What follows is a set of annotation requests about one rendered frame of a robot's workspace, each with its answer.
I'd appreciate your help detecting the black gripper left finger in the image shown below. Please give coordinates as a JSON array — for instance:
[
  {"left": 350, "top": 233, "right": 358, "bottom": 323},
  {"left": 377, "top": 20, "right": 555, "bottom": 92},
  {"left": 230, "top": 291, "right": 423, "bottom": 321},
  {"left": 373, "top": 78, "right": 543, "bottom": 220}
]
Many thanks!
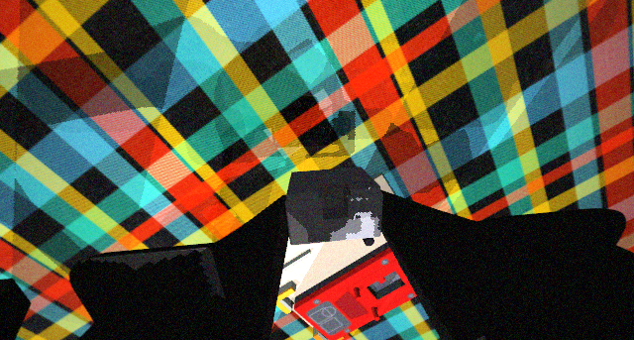
[{"left": 68, "top": 194, "right": 289, "bottom": 340}]

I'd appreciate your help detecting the grey block with slot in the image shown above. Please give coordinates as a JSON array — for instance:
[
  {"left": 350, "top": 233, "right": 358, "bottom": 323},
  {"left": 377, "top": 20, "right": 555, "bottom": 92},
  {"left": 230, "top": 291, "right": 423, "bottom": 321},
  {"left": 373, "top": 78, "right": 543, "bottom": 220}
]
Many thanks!
[{"left": 285, "top": 167, "right": 383, "bottom": 246}]

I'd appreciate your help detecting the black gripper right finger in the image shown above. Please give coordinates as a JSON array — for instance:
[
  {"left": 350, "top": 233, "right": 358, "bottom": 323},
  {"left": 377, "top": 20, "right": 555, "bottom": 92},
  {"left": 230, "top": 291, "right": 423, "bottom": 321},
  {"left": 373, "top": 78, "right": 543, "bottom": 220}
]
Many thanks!
[{"left": 380, "top": 190, "right": 626, "bottom": 340}]

